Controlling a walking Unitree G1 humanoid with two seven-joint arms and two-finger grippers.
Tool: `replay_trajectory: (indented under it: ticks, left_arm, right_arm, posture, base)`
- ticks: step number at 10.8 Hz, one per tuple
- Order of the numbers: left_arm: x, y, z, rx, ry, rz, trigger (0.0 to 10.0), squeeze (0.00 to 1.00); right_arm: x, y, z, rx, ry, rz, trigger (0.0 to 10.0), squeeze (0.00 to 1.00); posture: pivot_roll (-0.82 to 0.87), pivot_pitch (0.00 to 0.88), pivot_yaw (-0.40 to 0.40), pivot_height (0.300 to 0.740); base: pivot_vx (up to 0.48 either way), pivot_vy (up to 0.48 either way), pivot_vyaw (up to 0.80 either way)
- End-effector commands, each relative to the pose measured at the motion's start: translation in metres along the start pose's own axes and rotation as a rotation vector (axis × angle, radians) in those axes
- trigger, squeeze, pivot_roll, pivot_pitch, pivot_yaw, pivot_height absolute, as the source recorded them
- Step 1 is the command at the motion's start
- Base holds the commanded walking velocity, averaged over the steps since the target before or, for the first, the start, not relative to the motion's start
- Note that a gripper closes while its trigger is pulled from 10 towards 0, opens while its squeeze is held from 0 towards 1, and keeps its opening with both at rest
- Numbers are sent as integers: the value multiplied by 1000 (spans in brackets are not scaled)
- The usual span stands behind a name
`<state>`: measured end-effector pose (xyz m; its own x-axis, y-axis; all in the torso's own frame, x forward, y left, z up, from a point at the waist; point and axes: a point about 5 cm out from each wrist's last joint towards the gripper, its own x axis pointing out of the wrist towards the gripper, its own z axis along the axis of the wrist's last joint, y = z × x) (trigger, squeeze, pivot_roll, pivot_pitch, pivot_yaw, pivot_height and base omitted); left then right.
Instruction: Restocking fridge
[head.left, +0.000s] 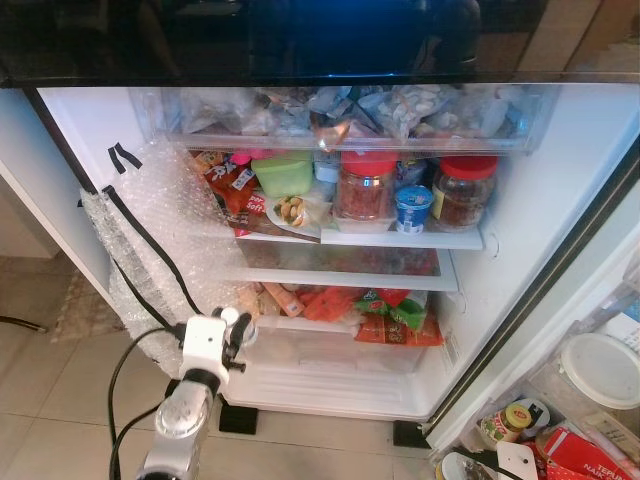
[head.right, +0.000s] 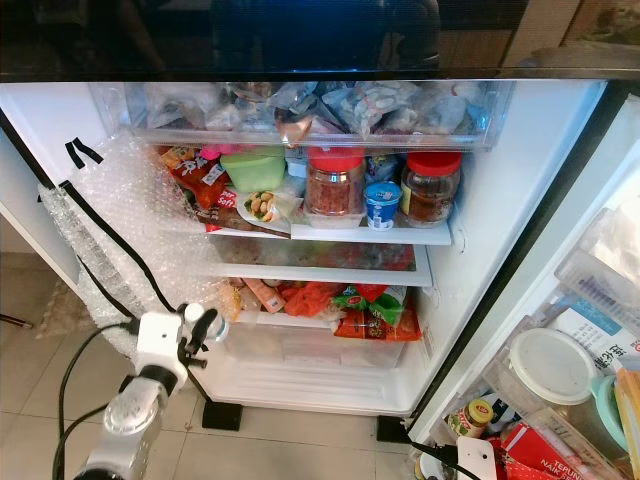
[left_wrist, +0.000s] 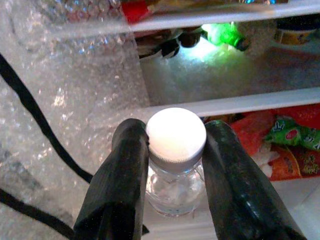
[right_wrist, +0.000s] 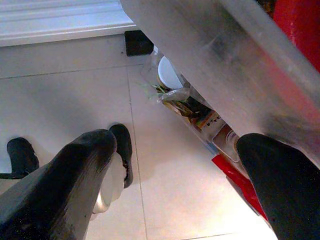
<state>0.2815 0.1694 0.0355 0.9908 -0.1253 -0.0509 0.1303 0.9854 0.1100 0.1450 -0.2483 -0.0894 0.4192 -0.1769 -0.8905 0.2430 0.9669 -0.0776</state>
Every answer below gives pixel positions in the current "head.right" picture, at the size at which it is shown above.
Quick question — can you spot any large fridge door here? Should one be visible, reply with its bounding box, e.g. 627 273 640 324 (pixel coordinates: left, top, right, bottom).
404 85 640 480

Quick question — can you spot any black fridge foot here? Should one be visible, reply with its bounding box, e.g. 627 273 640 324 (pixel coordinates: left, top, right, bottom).
376 414 414 445
201 399 244 432

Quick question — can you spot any orange snack packet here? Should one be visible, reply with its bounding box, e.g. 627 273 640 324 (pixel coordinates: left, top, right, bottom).
224 277 287 317

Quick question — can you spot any clear crisper drawer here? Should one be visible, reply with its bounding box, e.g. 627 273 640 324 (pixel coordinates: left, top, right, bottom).
209 316 427 372

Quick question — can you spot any white edged glass shelf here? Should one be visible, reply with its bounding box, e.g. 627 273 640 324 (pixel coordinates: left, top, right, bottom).
209 244 434 290
204 216 454 248

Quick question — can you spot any wrapped food tray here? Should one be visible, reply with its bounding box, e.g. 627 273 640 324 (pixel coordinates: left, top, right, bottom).
234 189 297 239

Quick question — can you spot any bubble wrap sheet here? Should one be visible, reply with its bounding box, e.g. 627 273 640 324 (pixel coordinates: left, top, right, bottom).
45 133 223 337

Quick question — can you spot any long black tape strip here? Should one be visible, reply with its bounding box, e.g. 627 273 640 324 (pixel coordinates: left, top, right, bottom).
58 179 177 314

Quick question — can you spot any red sauce packet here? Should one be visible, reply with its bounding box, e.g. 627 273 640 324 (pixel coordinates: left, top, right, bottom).
159 146 237 234

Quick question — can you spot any patterned floor mat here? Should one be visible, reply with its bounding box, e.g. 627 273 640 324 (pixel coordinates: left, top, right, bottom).
24 278 87 337

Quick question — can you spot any green plastic container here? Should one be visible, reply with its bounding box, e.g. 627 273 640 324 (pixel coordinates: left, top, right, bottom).
221 146 287 195

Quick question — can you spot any green red snack packet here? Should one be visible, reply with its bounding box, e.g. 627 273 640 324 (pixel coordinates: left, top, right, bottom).
329 282 407 327

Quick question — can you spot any flat red food packet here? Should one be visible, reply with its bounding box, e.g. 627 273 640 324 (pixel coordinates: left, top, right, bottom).
334 309 422 342

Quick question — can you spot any clear jar red lid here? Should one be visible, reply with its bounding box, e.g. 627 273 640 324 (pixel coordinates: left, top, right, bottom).
304 147 367 220

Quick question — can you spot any blue white yoghurt cup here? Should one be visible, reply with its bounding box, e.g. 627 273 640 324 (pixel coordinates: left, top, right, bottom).
362 180 404 232

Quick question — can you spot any copper foil bag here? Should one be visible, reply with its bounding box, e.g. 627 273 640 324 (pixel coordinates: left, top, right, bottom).
274 112 317 149

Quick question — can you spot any yellow label jar red lid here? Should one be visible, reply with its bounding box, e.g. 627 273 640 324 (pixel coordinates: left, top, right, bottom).
399 151 464 230

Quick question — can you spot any round clear jar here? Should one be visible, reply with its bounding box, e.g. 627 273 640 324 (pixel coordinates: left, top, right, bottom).
409 447 447 480

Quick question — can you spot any clear frozen food bag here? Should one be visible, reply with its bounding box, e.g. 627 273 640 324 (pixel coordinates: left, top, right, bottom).
327 81 412 137

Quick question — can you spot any small jar yellow lid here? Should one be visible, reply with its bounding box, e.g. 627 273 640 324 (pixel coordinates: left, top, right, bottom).
451 396 522 442

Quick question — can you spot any black glossy freezer door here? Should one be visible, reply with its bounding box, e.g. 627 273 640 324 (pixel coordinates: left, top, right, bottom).
0 0 640 83

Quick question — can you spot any clear chiller drawer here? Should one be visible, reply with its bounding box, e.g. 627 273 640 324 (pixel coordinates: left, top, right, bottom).
95 80 513 152

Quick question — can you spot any round container white lid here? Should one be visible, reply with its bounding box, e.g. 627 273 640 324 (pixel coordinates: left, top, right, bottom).
504 327 602 407

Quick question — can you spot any red printed packet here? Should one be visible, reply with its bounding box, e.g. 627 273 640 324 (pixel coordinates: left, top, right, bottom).
499 421 612 480

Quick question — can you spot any white printed box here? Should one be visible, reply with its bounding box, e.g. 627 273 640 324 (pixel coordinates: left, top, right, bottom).
554 304 640 377

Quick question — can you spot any teal bowl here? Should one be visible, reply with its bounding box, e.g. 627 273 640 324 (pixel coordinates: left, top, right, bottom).
589 369 633 452

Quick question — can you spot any yellow wooden utensil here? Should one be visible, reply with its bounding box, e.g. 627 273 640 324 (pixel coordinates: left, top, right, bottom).
614 364 640 480

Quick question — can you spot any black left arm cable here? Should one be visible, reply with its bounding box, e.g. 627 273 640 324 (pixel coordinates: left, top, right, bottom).
56 324 142 480

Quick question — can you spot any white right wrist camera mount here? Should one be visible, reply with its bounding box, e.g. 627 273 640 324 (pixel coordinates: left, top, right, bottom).
454 436 500 480

